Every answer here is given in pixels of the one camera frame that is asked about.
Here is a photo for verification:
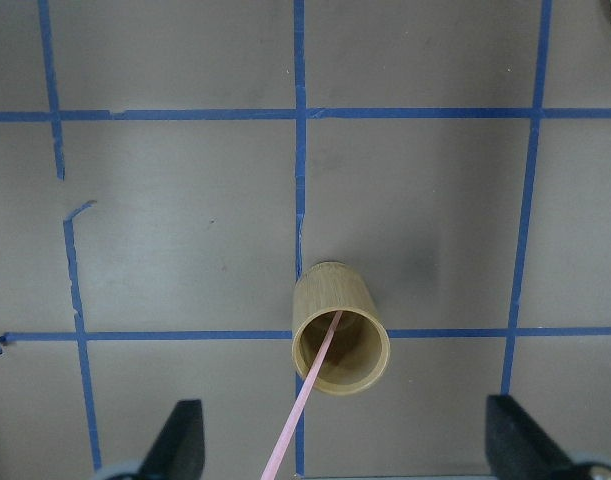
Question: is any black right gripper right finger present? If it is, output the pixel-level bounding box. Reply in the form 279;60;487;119
485;395;573;479

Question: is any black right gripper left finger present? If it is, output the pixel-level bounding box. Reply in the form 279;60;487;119
137;399;205;480

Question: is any pink chopstick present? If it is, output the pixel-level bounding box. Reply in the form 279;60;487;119
260;311;342;480

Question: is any bamboo cylinder holder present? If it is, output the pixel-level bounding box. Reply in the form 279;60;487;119
291;261;391;396

